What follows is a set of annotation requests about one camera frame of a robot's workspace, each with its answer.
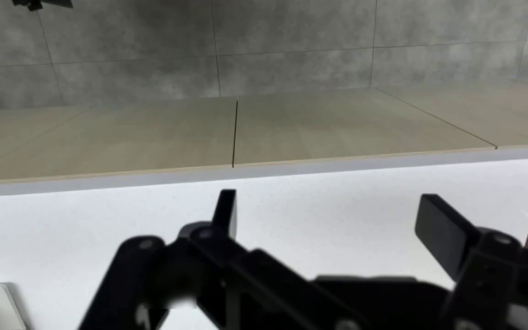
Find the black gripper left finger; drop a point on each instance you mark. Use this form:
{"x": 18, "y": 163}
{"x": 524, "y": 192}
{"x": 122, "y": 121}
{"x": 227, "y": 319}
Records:
{"x": 155, "y": 286}

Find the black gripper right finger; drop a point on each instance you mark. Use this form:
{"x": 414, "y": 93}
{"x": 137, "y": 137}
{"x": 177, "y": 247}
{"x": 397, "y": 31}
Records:
{"x": 491, "y": 275}

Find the white coffeemaker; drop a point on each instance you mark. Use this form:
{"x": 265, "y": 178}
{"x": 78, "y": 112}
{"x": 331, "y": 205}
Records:
{"x": 5, "y": 304}

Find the black tripod stand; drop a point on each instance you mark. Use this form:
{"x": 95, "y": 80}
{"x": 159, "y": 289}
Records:
{"x": 36, "y": 2}

